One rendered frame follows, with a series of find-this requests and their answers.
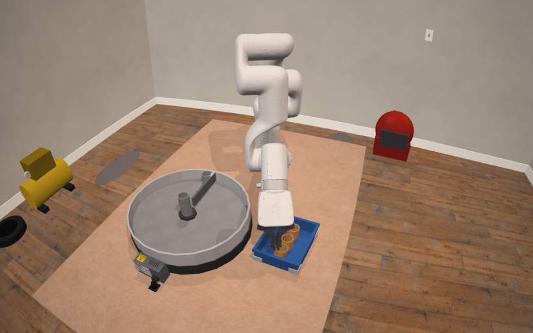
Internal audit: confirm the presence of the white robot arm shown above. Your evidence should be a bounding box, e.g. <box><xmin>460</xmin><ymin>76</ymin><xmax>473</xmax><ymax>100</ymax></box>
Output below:
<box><xmin>235</xmin><ymin>33</ymin><xmax>303</xmax><ymax>190</ymax></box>

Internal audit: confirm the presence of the grey metal bushing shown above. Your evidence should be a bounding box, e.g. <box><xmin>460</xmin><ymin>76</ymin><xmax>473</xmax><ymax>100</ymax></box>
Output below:
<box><xmin>202</xmin><ymin>171</ymin><xmax>212</xmax><ymax>183</ymax></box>
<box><xmin>177</xmin><ymin>191</ymin><xmax>191</xmax><ymax>208</ymax></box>
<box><xmin>181</xmin><ymin>205</ymin><xmax>193</xmax><ymax>217</ymax></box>

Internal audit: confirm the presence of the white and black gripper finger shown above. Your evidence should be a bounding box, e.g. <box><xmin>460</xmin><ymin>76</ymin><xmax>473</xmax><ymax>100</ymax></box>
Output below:
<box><xmin>276</xmin><ymin>223</ymin><xmax>294</xmax><ymax>250</ymax></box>
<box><xmin>257</xmin><ymin>224</ymin><xmax>276</xmax><ymax>250</ymax></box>

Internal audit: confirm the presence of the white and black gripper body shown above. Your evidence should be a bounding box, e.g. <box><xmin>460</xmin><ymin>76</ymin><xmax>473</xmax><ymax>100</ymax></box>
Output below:
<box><xmin>258</xmin><ymin>189</ymin><xmax>294</xmax><ymax>227</ymax></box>

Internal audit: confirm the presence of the bronze bushing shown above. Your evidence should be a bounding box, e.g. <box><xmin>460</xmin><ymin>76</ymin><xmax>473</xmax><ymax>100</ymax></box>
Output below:
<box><xmin>273</xmin><ymin>243</ymin><xmax>288</xmax><ymax>258</ymax></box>
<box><xmin>287</xmin><ymin>224</ymin><xmax>300</xmax><ymax>240</ymax></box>
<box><xmin>282</xmin><ymin>234</ymin><xmax>294</xmax><ymax>250</ymax></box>

